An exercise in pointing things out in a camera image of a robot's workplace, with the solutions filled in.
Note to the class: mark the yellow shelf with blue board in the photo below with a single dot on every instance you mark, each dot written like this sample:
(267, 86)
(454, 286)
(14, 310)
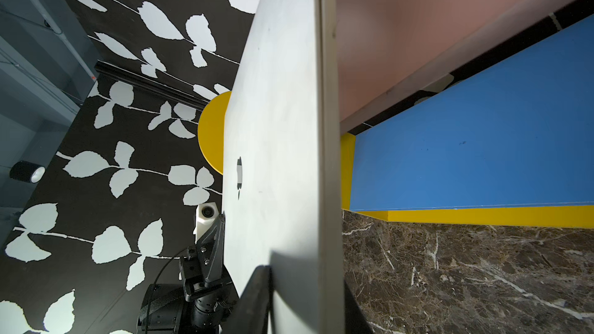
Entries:
(512, 145)

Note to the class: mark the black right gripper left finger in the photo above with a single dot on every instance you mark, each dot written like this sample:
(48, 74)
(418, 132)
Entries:
(251, 314)

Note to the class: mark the silver laptop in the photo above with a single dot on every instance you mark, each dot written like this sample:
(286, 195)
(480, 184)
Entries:
(281, 193)

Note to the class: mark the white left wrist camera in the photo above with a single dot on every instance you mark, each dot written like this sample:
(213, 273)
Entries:
(206, 215)

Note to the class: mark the black ceiling spotlight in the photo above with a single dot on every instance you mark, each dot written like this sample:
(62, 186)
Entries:
(28, 172)

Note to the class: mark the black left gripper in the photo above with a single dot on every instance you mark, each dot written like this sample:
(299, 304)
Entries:
(202, 267)

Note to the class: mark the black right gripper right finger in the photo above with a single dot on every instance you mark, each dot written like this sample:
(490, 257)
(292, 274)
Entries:
(355, 321)

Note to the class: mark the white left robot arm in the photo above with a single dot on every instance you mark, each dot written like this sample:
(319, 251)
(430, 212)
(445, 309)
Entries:
(165, 310)

